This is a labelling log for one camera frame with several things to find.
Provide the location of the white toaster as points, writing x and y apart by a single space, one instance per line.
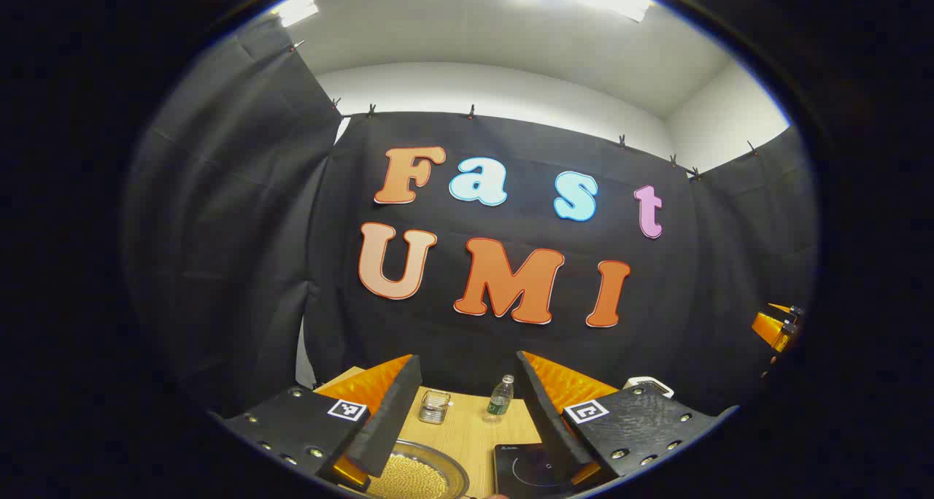
649 384

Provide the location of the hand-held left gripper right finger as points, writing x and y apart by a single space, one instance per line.
551 426

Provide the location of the row of black cloth clips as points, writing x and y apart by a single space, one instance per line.
471 111

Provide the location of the black induction cooktop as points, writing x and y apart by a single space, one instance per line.
525 473

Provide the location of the black backdrop cloth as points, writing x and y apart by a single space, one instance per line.
255 229

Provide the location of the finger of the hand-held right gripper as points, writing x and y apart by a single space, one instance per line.
772 327

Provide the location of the clear plastic water bottle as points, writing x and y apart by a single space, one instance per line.
500 398

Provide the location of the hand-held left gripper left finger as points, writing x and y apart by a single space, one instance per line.
394 411

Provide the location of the ceiling light panel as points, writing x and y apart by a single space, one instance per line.
295 9

